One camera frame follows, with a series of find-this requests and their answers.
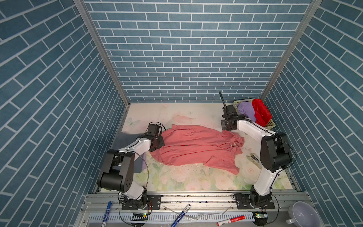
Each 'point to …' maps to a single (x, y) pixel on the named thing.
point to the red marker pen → (224, 222)
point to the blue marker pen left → (106, 216)
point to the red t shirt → (262, 115)
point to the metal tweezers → (223, 213)
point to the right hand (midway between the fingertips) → (227, 121)
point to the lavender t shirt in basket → (246, 108)
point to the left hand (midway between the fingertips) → (161, 142)
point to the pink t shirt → (189, 144)
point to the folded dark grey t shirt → (124, 139)
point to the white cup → (303, 214)
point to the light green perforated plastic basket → (271, 125)
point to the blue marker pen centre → (181, 215)
